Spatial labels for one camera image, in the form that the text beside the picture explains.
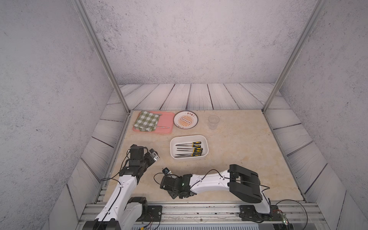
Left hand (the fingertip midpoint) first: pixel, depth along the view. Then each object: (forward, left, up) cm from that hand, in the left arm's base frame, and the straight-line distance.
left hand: (154, 155), depth 85 cm
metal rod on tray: (+30, 0, -11) cm, 32 cm away
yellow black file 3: (+8, -25, -7) cm, 27 cm away
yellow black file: (+13, -24, -7) cm, 28 cm away
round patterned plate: (+35, -19, -8) cm, 41 cm away
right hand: (-16, -11, -9) cm, 21 cm away
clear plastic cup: (+31, -40, -5) cm, 51 cm away
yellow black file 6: (+4, -23, -7) cm, 24 cm away
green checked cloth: (+34, +12, -8) cm, 37 cm away
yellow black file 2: (+11, -23, -8) cm, 27 cm away
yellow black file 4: (+5, -23, -7) cm, 24 cm away
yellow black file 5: (+4, -19, -7) cm, 21 cm away
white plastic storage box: (+11, -21, -9) cm, 25 cm away
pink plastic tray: (+31, -3, -8) cm, 32 cm away
